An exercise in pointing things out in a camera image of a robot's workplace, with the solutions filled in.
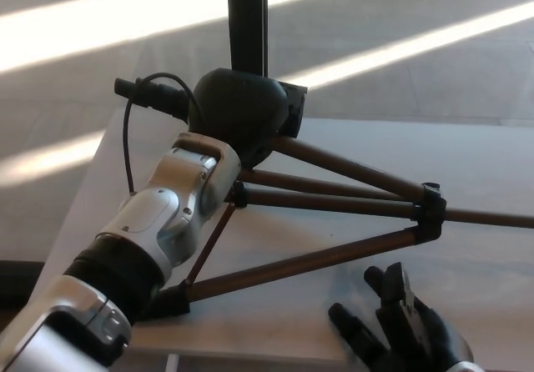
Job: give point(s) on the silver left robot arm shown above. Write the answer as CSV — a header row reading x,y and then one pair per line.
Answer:
x,y
146,217

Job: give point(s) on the brown and black camera tripod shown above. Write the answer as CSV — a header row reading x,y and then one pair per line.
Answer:
x,y
334,203

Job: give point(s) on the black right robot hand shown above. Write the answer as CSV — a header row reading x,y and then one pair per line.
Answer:
x,y
409,338

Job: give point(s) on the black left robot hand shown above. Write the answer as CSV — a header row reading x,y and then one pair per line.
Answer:
x,y
238,105

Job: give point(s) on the black vertical post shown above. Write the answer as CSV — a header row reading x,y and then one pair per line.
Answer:
x,y
248,17

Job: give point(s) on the white table frame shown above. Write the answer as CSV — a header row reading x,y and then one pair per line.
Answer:
x,y
172,363

